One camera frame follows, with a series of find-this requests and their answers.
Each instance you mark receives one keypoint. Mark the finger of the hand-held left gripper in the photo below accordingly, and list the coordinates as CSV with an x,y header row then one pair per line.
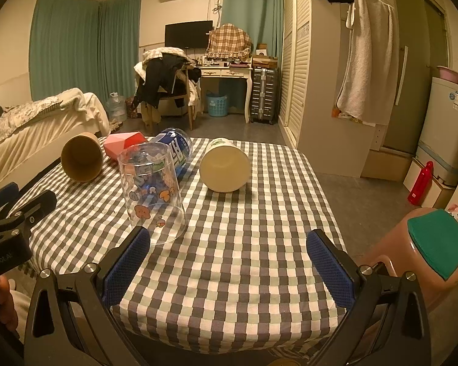
x,y
38,206
2,196

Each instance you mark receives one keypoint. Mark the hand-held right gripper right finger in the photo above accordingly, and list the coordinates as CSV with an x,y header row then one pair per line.
x,y
330,270

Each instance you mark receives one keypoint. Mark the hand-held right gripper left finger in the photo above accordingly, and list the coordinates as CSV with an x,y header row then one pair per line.
x,y
124,270

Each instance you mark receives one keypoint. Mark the brown paper cup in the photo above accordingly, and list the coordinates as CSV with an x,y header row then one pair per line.
x,y
82,160

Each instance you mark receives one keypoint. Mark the clear printed glass cup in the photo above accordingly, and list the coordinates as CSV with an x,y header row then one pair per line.
x,y
152,198

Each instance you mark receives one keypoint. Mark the person's left hand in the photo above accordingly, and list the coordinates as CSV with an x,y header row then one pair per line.
x,y
5,301

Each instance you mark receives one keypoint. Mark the pink plastic stool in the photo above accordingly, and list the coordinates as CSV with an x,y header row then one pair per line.
x,y
393,244

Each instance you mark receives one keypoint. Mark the floral quilt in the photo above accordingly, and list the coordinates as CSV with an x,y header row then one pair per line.
x,y
23,114

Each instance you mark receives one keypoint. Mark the bed with white duvet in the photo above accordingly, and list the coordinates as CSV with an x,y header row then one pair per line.
x,y
61,122

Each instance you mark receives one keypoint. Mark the pink faceted box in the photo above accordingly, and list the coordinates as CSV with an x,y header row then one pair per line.
x,y
118,145

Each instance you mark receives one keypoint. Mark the checkered tablecloth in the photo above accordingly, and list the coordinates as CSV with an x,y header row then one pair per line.
x,y
232,236

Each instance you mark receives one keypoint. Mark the green round pad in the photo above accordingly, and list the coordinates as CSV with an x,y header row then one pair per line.
x,y
439,240

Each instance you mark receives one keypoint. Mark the brown cardboard box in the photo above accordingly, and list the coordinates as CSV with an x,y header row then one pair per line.
x,y
385,166

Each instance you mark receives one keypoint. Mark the red bottle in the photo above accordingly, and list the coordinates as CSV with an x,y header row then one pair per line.
x,y
420,185

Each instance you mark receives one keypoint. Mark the clear water jug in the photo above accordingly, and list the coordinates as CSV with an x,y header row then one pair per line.
x,y
116,108

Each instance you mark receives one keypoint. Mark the white box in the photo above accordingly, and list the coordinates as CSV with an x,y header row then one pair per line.
x,y
439,194

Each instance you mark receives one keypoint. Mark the blue label plastic bottle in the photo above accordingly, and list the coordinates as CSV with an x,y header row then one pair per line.
x,y
177,148

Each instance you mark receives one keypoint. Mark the green curtain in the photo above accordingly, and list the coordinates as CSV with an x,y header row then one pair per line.
x,y
120,45
65,45
248,3

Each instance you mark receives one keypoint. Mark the black jacket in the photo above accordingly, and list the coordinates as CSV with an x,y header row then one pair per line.
x,y
160,76

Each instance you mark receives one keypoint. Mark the small white fridge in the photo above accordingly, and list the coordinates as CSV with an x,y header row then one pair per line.
x,y
446,129

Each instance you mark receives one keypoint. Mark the dark ribbed suitcase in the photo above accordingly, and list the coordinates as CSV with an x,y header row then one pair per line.
x,y
264,95

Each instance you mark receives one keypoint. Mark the blue laundry basket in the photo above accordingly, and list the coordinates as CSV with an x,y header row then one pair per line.
x,y
217,106

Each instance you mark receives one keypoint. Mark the wooden chair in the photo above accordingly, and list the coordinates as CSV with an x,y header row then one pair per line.
x,y
187,84

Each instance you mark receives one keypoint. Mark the cream blanket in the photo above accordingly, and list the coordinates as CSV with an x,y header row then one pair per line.
x,y
164,51

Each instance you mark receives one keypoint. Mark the white louvred wardrobe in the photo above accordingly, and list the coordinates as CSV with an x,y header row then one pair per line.
x,y
313,64

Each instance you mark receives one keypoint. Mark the white hanging towel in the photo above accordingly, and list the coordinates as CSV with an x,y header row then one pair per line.
x,y
366,57

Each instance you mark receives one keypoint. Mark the brown flat boxes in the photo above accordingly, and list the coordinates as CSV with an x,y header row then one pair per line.
x,y
265,61

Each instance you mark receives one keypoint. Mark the white desk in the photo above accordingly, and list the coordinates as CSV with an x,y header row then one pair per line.
x,y
221,72

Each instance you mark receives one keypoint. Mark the black television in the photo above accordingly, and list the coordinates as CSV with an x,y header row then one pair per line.
x,y
187,33

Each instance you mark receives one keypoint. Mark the pink basin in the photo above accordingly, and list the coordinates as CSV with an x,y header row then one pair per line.
x,y
450,73

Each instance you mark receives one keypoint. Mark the plaid cloth cover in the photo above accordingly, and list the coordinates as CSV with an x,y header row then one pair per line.
x,y
229,40

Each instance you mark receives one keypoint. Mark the dark green door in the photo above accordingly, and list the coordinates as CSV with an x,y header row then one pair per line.
x,y
416,26

